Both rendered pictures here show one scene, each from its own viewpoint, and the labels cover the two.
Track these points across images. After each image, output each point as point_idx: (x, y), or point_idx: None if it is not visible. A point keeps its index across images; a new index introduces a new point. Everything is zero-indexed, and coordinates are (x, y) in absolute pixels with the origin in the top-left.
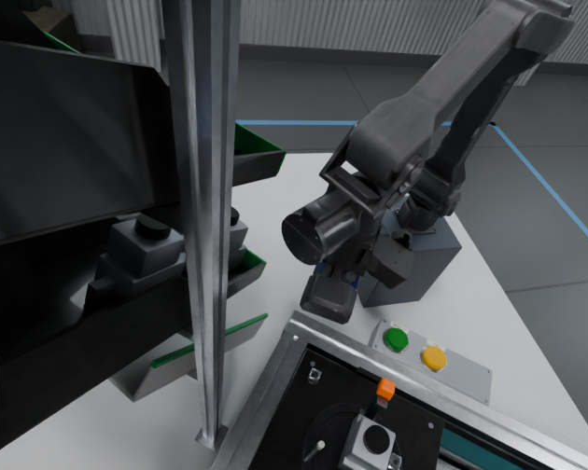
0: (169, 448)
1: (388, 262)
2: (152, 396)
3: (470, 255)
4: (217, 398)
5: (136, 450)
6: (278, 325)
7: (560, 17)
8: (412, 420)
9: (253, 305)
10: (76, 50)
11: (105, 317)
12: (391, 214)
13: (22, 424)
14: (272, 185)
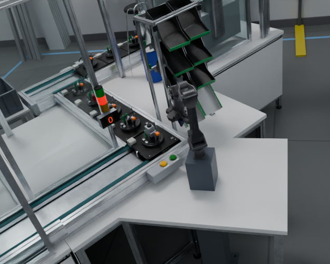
0: (177, 130)
1: (171, 112)
2: (189, 128)
3: (202, 219)
4: None
5: (179, 125)
6: None
7: (178, 89)
8: (152, 153)
9: (207, 146)
10: (206, 58)
11: None
12: (205, 150)
13: (157, 69)
14: (264, 160)
